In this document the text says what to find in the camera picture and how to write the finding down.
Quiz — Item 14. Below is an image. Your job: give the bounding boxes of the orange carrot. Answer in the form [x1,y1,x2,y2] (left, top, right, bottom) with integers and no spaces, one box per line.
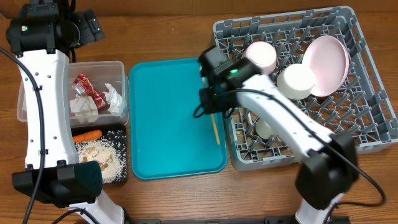
[73,129,103,143]

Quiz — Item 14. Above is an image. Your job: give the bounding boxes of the red snack wrapper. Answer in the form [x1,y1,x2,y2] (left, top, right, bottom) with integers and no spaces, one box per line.
[73,73,108,110]

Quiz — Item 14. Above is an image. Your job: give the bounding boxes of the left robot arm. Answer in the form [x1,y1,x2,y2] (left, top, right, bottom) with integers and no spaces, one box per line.
[5,0,131,223]

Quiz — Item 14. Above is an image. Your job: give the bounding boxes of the black plastic tray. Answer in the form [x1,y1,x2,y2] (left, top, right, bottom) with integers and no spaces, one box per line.
[72,124,128,184]

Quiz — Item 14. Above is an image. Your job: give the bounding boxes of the white plastic cup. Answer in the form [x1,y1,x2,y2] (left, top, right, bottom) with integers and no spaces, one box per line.
[256,118,275,139]

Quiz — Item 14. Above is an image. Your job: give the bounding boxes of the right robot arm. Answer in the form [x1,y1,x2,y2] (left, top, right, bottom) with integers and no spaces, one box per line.
[198,46,359,223]

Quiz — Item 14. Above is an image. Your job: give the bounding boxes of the clear plastic storage bin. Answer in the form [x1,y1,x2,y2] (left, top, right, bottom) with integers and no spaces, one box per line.
[16,60,129,126]

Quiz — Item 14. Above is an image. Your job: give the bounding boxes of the small white plate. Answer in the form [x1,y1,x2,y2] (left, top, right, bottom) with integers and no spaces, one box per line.
[277,63,315,100]

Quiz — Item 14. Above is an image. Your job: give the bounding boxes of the grey dishwasher rack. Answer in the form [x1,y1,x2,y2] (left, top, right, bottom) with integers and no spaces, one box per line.
[213,6,397,154]

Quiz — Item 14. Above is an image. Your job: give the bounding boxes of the white plastic fork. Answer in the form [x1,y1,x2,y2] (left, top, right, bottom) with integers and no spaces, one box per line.
[247,112,252,125]

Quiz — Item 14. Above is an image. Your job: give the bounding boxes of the wooden chopstick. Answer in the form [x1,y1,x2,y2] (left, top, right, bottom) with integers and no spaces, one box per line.
[201,77,220,145]

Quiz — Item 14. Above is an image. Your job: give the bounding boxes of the large white plate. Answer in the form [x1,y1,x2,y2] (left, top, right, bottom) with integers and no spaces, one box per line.
[302,35,349,97]

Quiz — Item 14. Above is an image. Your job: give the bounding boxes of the bowl with nuts and crumbs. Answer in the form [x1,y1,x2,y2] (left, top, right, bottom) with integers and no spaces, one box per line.
[243,41,277,75]

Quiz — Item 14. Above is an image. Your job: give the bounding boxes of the white napkin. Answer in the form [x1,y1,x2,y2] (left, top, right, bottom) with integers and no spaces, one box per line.
[70,95,98,124]
[104,83,123,115]

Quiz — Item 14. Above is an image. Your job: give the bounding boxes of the teal serving tray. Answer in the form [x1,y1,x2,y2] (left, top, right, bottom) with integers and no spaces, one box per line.
[129,58,228,180]

